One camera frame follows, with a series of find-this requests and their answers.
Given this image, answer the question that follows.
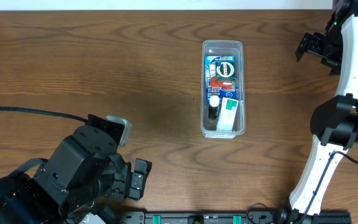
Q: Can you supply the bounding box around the dark bottle with white cap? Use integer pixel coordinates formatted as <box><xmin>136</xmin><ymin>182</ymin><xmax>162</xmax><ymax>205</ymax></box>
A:
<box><xmin>208</xmin><ymin>95</ymin><xmax>220</xmax><ymax>119</ymax></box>

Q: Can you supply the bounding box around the white and green medicine box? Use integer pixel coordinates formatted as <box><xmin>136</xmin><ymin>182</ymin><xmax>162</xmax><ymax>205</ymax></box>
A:
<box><xmin>216</xmin><ymin>97</ymin><xmax>239</xmax><ymax>131</ymax></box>

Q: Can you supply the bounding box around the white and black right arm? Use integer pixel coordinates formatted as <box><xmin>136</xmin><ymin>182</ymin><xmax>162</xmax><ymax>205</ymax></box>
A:
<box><xmin>277</xmin><ymin>0</ymin><xmax>358</xmax><ymax>223</ymax></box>

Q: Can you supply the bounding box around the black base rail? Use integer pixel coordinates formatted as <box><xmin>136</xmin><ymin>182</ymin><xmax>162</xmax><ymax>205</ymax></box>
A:
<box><xmin>119</xmin><ymin>209</ymin><xmax>352</xmax><ymax>224</ymax></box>

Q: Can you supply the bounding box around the clear plastic container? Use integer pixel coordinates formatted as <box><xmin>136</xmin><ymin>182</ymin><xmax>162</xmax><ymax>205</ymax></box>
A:
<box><xmin>201</xmin><ymin>40</ymin><xmax>246</xmax><ymax>139</ymax></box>

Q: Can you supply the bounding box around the dark green round-logo box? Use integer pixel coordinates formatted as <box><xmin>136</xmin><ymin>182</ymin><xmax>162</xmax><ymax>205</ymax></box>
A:
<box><xmin>216</xmin><ymin>62</ymin><xmax>236</xmax><ymax>81</ymax></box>

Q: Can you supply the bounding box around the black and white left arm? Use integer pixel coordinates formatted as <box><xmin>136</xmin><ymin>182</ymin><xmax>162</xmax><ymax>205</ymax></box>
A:
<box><xmin>0</xmin><ymin>114</ymin><xmax>152</xmax><ymax>223</ymax></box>

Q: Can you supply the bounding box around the blue Kool Fever box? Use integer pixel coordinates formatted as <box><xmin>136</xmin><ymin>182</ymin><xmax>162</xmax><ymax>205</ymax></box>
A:
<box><xmin>204</xmin><ymin>55</ymin><xmax>237</xmax><ymax>102</ymax></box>

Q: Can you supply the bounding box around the red and green medicine box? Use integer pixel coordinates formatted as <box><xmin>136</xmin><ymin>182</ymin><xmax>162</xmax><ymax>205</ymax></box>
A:
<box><xmin>209</xmin><ymin>62</ymin><xmax>236</xmax><ymax>91</ymax></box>

